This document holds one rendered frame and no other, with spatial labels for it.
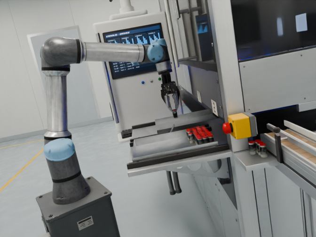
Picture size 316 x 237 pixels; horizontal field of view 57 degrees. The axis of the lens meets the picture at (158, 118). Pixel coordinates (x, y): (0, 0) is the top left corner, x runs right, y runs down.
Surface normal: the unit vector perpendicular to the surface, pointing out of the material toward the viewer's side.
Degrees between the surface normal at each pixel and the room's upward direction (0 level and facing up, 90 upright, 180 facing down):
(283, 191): 90
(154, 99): 90
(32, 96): 90
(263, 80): 90
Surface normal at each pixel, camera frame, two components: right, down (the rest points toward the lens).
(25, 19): 0.06, 0.21
